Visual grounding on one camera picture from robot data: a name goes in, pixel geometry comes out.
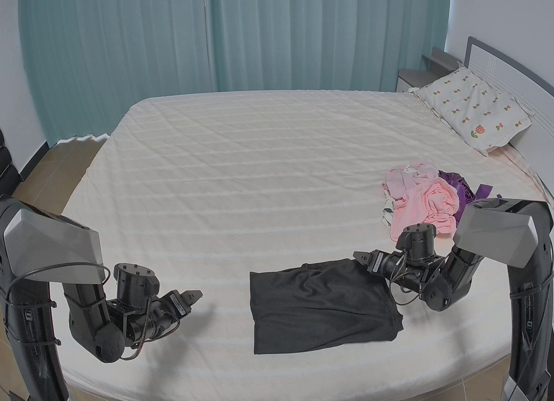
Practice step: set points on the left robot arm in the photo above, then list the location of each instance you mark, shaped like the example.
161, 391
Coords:
43, 239

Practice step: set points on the bed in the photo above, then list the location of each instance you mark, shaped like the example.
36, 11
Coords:
259, 174

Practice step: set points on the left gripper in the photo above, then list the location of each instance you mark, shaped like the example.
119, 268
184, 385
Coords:
162, 317

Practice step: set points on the purple garment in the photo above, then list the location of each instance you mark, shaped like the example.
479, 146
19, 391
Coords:
458, 187

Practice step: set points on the white printed pillow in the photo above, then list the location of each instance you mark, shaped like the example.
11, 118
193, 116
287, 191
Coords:
471, 109

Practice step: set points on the blue-green curtain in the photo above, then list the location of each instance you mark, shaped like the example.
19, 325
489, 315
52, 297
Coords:
108, 44
324, 22

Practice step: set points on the pink garment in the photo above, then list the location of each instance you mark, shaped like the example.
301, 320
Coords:
433, 204

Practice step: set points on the black T-shirt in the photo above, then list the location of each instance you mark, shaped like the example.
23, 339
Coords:
320, 308

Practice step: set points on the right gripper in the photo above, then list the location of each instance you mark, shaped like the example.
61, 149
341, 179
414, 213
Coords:
389, 265

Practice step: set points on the cream printed garment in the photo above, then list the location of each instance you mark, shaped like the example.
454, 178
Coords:
386, 217

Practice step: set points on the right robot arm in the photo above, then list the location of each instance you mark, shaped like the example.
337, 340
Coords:
497, 235

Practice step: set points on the dark grey dressing table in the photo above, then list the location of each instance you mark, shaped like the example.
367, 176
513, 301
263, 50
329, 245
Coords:
6, 165

